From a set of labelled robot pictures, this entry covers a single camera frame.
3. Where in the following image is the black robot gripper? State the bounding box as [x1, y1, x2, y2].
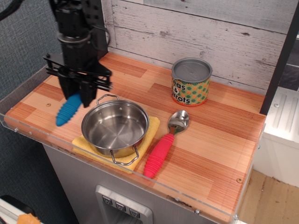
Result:
[43, 30, 112, 108]

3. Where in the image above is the blue handled metal fork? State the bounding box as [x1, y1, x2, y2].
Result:
[56, 92, 82, 126]

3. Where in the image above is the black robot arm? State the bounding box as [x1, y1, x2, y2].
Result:
[44, 0, 112, 107]

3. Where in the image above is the stainless steel pot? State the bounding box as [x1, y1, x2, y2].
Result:
[81, 94, 150, 166]

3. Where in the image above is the yellow cloth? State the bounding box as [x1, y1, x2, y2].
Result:
[72, 116, 160, 174]

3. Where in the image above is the clear acrylic table guard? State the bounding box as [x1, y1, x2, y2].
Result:
[0, 64, 265, 224]

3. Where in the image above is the peas and carrots can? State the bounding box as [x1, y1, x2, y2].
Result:
[171, 57, 213, 107]

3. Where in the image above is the grey dispenser button panel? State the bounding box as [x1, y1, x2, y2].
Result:
[95, 185, 153, 224]

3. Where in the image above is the black and white object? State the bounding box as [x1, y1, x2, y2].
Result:
[0, 195, 36, 224]

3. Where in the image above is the orange object bottom left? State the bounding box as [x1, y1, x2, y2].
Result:
[17, 213, 41, 224]

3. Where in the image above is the white toy appliance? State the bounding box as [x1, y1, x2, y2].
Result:
[253, 35, 299, 187]

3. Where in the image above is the red handled metal spoon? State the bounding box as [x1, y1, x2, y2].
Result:
[143, 110, 189, 178]

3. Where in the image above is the black vertical post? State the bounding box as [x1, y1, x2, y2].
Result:
[260, 3, 299, 115]

